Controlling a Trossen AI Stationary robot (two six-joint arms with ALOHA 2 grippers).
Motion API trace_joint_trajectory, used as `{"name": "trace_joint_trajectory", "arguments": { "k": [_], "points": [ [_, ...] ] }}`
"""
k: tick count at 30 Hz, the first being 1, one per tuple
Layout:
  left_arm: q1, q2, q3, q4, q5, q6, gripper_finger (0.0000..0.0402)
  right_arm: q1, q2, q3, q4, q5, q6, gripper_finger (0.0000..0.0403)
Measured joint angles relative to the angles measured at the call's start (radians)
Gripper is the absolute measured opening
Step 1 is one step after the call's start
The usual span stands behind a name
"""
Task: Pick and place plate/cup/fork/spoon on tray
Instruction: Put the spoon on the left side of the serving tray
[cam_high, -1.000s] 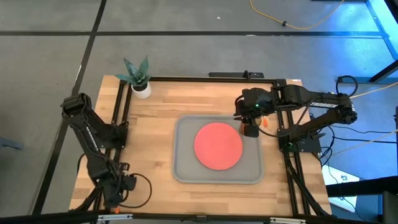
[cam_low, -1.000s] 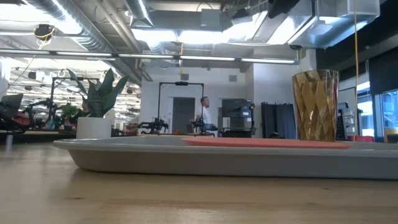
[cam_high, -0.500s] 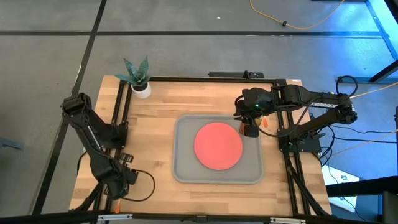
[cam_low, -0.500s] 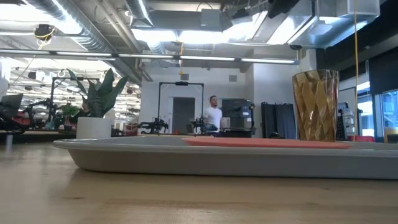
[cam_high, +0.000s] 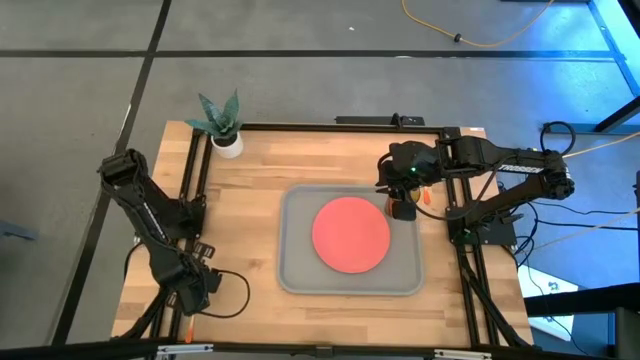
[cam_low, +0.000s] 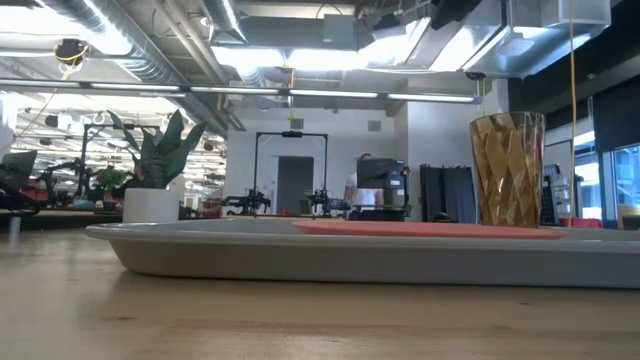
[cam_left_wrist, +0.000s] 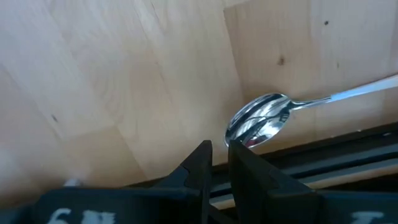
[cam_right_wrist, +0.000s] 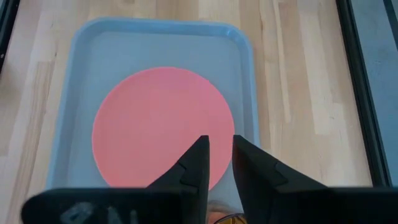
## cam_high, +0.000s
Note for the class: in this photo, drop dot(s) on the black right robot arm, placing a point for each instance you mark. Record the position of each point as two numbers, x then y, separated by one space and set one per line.
520 167

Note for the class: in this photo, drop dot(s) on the grey plastic tray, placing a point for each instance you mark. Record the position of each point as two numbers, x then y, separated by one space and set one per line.
295 240

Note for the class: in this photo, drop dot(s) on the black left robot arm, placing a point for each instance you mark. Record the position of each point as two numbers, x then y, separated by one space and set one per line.
150 215

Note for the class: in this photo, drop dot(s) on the black metal beam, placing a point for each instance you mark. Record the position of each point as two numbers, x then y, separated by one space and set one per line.
575 302

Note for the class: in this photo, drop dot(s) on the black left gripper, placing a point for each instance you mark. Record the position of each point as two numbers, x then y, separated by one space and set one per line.
192 287

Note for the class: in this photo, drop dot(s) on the green succulent plant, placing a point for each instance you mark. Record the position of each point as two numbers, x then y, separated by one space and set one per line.
220 120

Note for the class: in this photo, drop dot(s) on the black bar device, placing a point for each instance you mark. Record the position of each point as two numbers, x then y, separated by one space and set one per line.
370 120

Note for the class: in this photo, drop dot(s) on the black aluminium table frame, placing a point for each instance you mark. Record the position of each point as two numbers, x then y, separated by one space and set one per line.
350 128

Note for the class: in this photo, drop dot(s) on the white paper sheet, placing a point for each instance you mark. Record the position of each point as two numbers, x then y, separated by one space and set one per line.
535 280

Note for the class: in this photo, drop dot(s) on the white plant pot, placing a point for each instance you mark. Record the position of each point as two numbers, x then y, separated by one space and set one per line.
231 149

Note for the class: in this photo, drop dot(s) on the silver aluminium bracket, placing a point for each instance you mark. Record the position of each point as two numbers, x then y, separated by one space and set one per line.
185 349
462 354

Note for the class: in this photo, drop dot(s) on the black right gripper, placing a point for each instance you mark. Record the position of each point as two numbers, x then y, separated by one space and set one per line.
407 162

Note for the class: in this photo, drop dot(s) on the amber faceted plastic cup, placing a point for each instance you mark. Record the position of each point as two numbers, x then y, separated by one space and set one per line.
389 206

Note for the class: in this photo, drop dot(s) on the red round plate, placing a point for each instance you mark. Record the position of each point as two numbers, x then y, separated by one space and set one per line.
350 235

